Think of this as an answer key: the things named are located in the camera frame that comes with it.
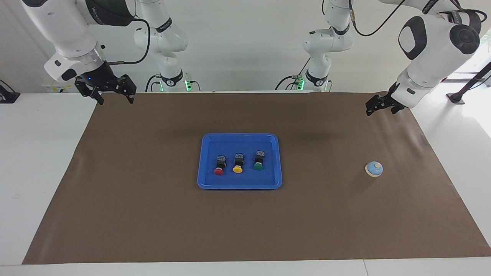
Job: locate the light blue call bell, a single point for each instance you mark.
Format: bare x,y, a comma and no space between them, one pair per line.
373,169

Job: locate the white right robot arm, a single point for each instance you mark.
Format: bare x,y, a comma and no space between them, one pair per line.
65,30

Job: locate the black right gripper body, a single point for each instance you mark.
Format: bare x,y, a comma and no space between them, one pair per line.
100,80

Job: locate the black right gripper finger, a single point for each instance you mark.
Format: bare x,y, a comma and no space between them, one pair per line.
130,97
99,97

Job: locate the white box yellow stickers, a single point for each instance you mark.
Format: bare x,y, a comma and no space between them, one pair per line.
57,88

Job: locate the red push button switch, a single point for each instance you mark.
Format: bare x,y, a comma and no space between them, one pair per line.
219,166

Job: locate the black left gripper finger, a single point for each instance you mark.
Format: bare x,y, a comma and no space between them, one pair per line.
369,110
395,109

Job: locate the black bracket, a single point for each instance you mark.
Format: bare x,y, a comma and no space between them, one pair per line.
7,97

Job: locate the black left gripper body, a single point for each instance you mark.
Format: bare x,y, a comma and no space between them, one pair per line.
383,99

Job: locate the black stand leg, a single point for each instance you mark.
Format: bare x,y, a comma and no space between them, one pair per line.
455,97

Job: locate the blue plastic tray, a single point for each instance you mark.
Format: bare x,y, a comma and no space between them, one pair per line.
239,182

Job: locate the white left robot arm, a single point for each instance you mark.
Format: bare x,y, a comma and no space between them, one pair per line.
429,61

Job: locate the green push button switch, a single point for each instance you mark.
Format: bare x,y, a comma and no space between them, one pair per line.
259,161

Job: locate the brown paper table mat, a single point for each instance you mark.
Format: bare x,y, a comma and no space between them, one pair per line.
245,230

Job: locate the yellow push button switch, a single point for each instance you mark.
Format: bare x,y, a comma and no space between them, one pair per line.
238,164

